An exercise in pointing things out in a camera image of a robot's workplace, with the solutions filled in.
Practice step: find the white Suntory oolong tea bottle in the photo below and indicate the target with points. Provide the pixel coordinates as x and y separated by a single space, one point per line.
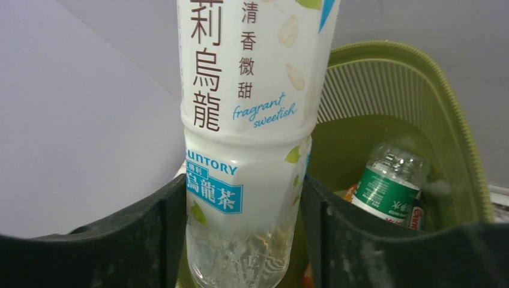
251 77

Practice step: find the green ribbed plastic bin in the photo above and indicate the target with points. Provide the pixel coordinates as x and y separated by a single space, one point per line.
387 92

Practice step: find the orange jasmine tea bottle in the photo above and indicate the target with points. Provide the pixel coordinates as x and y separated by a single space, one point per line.
309 274

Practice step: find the green white label water bottle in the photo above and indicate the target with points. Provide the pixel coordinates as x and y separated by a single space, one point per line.
391 183

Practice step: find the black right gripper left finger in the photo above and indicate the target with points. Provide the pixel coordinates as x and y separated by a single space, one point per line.
138 246

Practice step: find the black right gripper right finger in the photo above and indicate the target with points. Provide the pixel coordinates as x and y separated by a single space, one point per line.
348 247

